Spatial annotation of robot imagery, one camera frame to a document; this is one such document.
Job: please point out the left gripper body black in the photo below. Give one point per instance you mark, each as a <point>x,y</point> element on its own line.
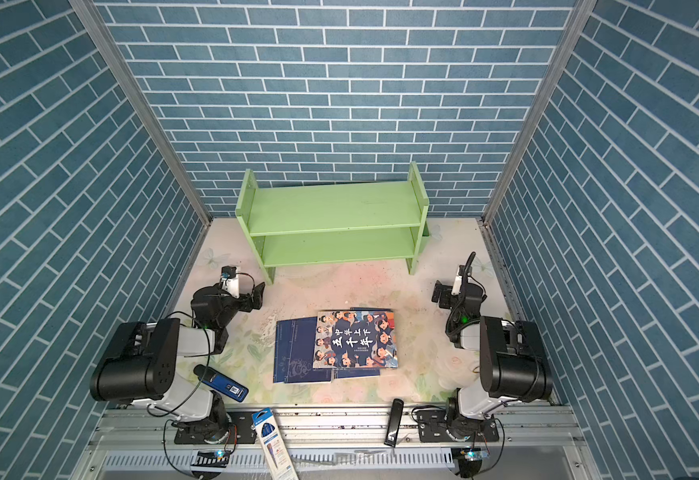
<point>252,297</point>

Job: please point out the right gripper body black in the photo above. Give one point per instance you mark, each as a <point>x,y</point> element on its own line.
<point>440,293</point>

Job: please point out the colourful illustrated book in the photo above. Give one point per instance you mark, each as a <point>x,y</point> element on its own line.
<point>355,339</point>

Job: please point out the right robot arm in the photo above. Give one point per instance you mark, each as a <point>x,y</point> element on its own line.
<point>512,363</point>

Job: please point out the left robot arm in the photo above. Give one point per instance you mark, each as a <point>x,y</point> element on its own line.
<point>164,367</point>

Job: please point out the dark blue book far left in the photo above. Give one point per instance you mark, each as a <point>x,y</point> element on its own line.
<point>294,353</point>

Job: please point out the blue handheld device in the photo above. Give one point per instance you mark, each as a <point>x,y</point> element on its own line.
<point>219,382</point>

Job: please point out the green two-tier shelf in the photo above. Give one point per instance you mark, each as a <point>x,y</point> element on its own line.
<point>330,224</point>

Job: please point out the dark blue book underneath right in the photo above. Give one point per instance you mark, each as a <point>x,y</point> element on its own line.
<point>350,373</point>

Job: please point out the black remote stick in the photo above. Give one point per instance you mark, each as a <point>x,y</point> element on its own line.
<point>395,417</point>

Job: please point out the blue white packaged box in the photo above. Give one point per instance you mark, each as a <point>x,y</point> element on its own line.
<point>275,453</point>

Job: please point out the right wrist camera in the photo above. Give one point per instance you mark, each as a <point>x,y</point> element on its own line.
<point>458,279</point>

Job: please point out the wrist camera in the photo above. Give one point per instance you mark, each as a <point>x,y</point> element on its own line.
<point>229,282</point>
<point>458,279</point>

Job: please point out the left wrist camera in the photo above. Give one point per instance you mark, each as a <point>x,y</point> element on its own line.
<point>229,282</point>

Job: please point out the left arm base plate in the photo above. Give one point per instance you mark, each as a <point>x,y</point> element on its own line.
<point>236,429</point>

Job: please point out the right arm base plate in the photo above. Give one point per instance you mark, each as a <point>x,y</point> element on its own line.
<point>454,427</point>

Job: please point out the aluminium rail frame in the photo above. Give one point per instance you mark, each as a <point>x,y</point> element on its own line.
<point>529,441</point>

